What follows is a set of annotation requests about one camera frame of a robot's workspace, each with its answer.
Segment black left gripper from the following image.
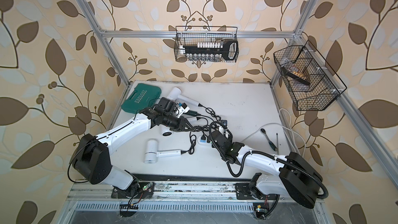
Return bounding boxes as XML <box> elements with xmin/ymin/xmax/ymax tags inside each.
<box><xmin>161</xmin><ymin>113</ymin><xmax>195</xmax><ymax>131</ymax></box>

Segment black green dryer cord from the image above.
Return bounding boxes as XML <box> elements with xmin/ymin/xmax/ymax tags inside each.
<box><xmin>195</xmin><ymin>113</ymin><xmax>224</xmax><ymax>138</ymax></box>

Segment black dryer power cord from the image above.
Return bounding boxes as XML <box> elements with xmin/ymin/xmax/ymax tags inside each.
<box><xmin>189</xmin><ymin>124</ymin><xmax>209</xmax><ymax>141</ymax></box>

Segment white blue power strip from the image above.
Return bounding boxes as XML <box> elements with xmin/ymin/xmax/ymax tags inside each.
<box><xmin>198</xmin><ymin>136</ymin><xmax>212</xmax><ymax>147</ymax></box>

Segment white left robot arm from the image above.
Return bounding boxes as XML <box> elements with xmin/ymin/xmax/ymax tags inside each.
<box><xmin>69</xmin><ymin>107</ymin><xmax>193</xmax><ymax>190</ymax></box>

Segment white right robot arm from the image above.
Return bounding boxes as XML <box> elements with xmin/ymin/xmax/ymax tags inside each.
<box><xmin>209</xmin><ymin>130</ymin><xmax>329</xmax><ymax>209</ymax></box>

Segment green plastic tool case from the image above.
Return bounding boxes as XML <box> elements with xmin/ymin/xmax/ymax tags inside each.
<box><xmin>121</xmin><ymin>83</ymin><xmax>162</xmax><ymax>114</ymax></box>

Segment black white socket set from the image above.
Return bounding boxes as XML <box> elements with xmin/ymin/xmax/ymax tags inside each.
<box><xmin>174</xmin><ymin>39</ymin><xmax>239</xmax><ymax>62</ymax></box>

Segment black brush in basket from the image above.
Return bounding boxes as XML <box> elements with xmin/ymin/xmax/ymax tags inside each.
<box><xmin>282</xmin><ymin>66</ymin><xmax>311</xmax><ymax>86</ymax></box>

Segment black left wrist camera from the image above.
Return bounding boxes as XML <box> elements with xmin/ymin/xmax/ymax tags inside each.
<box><xmin>156</xmin><ymin>97</ymin><xmax>176</xmax><ymax>115</ymax></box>

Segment green handled screwdriver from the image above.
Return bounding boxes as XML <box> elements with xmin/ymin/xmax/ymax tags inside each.
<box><xmin>260</xmin><ymin>128</ymin><xmax>278</xmax><ymax>151</ymax></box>

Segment white power strip cable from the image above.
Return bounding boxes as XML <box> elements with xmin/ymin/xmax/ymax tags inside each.
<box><xmin>240</xmin><ymin>108</ymin><xmax>307</xmax><ymax>169</ymax></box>

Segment black wire basket back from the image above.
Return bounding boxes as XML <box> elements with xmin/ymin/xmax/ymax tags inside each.
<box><xmin>174</xmin><ymin>26</ymin><xmax>239</xmax><ymax>63</ymax></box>

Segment black wire basket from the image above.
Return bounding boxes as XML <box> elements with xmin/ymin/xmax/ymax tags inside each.
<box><xmin>273</xmin><ymin>40</ymin><xmax>347</xmax><ymax>111</ymax></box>
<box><xmin>174</xmin><ymin>26</ymin><xmax>239</xmax><ymax>63</ymax></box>

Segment black wire basket right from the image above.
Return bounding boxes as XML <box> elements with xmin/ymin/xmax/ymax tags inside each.
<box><xmin>273</xmin><ymin>40</ymin><xmax>347</xmax><ymax>111</ymax></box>

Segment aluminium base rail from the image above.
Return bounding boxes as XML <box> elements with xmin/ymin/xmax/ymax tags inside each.
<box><xmin>66</xmin><ymin>179</ymin><xmax>324</xmax><ymax>214</ymax></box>

